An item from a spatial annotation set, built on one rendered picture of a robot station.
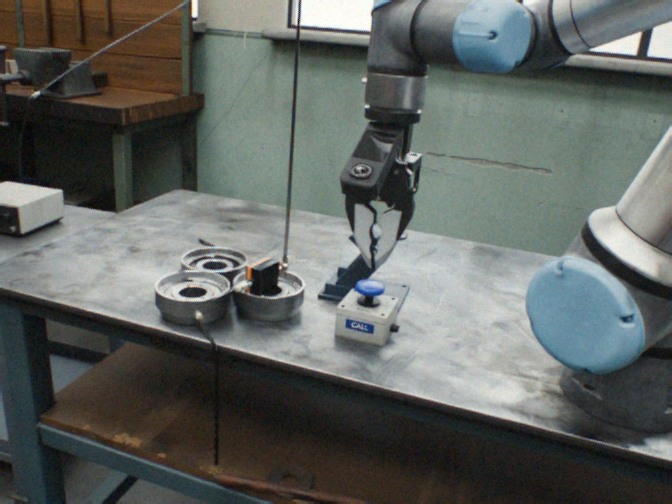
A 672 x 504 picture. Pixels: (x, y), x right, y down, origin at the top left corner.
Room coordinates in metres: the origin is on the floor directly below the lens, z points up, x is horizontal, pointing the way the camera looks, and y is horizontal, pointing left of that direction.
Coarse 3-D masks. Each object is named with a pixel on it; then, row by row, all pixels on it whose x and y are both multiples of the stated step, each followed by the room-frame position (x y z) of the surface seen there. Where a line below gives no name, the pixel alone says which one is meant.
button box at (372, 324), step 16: (352, 288) 0.81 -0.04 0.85; (352, 304) 0.76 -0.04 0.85; (368, 304) 0.76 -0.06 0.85; (384, 304) 0.77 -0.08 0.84; (336, 320) 0.75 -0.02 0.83; (352, 320) 0.74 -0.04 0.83; (368, 320) 0.73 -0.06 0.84; (384, 320) 0.73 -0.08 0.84; (336, 336) 0.75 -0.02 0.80; (352, 336) 0.74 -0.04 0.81; (368, 336) 0.73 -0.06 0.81; (384, 336) 0.73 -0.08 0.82
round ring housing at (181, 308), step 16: (176, 272) 0.83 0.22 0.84; (192, 272) 0.84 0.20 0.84; (208, 272) 0.84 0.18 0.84; (160, 288) 0.80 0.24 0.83; (176, 288) 0.80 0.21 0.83; (192, 288) 0.81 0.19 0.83; (208, 288) 0.81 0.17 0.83; (224, 288) 0.81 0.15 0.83; (160, 304) 0.76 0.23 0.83; (176, 304) 0.74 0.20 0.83; (192, 304) 0.74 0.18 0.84; (208, 304) 0.75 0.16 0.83; (224, 304) 0.77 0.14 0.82; (176, 320) 0.75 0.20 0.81; (192, 320) 0.75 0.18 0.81; (208, 320) 0.76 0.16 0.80
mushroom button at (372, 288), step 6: (360, 282) 0.77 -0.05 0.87; (366, 282) 0.77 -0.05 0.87; (372, 282) 0.77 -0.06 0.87; (378, 282) 0.78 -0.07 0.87; (360, 288) 0.76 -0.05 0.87; (366, 288) 0.76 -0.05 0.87; (372, 288) 0.76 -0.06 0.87; (378, 288) 0.76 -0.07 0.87; (384, 288) 0.77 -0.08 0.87; (366, 294) 0.75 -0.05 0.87; (372, 294) 0.75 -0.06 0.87; (378, 294) 0.75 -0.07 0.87; (366, 300) 0.77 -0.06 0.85; (372, 300) 0.77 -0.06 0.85
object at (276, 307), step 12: (240, 276) 0.84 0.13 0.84; (288, 276) 0.86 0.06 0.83; (276, 288) 0.84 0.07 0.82; (300, 288) 0.81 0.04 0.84; (240, 300) 0.78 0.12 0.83; (252, 300) 0.77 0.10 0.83; (264, 300) 0.77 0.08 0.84; (276, 300) 0.77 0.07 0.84; (288, 300) 0.78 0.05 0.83; (300, 300) 0.80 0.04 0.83; (240, 312) 0.79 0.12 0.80; (252, 312) 0.78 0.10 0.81; (264, 312) 0.77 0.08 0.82; (276, 312) 0.77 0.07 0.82; (288, 312) 0.79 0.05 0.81
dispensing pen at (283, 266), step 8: (288, 256) 0.87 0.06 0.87; (264, 264) 0.82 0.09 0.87; (272, 264) 0.82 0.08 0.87; (280, 264) 0.86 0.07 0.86; (256, 272) 0.80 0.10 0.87; (264, 272) 0.80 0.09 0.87; (272, 272) 0.82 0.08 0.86; (280, 272) 0.86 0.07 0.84; (248, 280) 0.79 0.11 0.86; (256, 280) 0.80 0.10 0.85; (264, 280) 0.80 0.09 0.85; (272, 280) 0.82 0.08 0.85; (232, 288) 0.77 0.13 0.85; (240, 288) 0.77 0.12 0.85; (248, 288) 0.78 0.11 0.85; (256, 288) 0.80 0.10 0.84; (264, 288) 0.80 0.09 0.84; (272, 288) 0.82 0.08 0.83; (224, 296) 0.74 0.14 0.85
